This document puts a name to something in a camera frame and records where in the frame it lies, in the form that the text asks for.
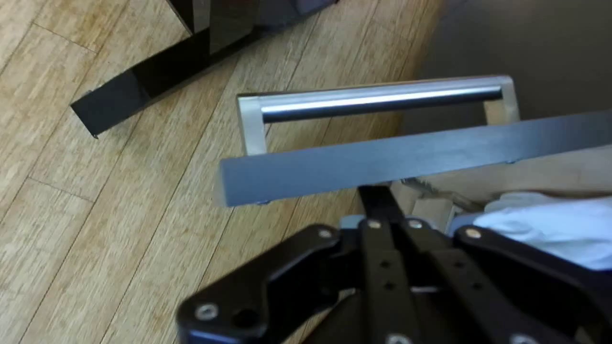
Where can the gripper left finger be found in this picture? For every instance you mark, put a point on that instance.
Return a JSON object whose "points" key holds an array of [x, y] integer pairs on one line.
{"points": [[296, 267]]}

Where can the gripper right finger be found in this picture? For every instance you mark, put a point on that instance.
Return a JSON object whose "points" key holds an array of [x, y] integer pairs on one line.
{"points": [[502, 282]]}

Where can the white cloth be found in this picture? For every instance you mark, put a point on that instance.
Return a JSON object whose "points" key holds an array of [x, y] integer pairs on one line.
{"points": [[554, 227]]}

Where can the black glossy furniture base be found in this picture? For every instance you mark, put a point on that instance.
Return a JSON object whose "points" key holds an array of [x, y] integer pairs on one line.
{"points": [[158, 76]]}

